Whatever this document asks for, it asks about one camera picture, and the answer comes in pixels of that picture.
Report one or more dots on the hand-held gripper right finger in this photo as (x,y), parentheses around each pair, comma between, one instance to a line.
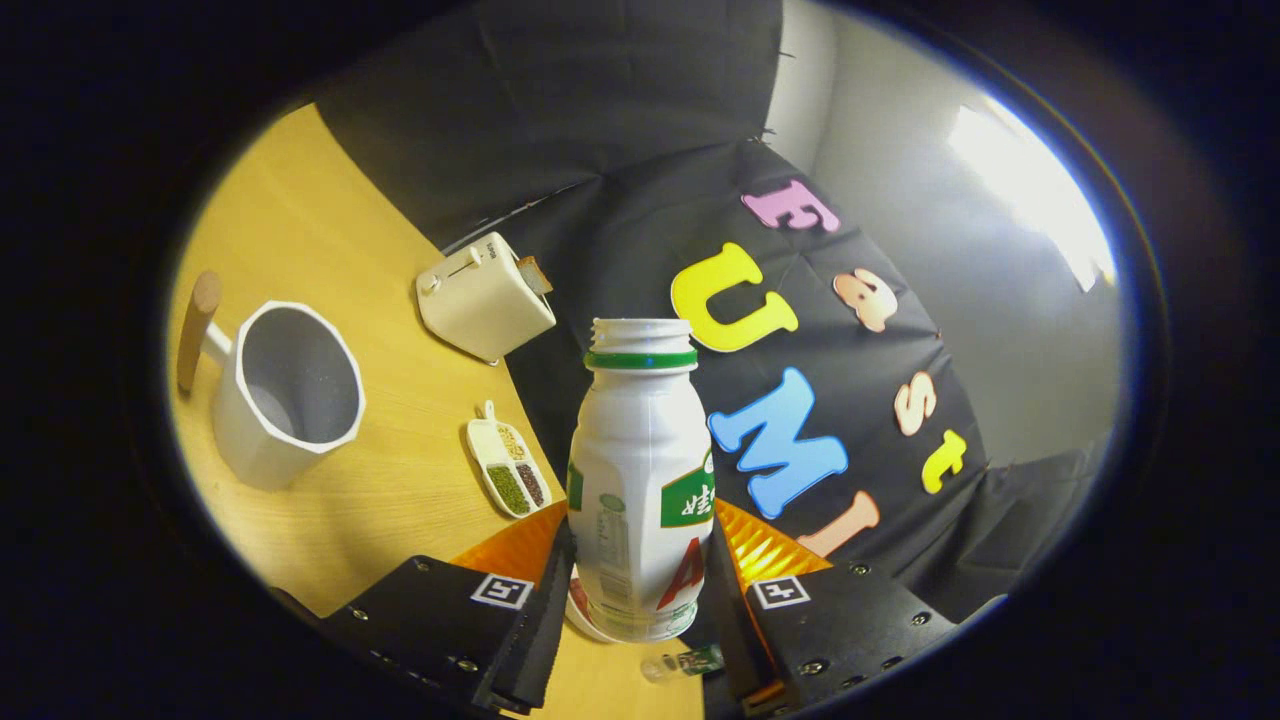
(735,640)

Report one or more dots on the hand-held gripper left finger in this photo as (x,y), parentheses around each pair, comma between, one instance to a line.
(540,640)

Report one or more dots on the white juice bottle green label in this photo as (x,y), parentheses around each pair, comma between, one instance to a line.
(640,450)

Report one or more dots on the clear plastic water bottle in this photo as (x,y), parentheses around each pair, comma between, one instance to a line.
(690,661)

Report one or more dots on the round white plate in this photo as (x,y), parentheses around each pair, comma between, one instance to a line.
(585,628)

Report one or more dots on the small white divided bean dish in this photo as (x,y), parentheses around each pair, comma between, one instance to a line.
(505,455)

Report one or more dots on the wooden table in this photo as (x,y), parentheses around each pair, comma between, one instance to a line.
(350,500)

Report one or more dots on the white toaster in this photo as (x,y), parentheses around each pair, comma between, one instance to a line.
(480,300)

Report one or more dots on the bread slice in toaster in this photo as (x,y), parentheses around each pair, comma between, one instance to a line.
(534,274)

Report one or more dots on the black backdrop cloth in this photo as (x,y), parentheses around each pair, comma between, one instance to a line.
(620,150)

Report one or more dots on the ceiling light panel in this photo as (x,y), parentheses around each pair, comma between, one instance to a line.
(1040,190)

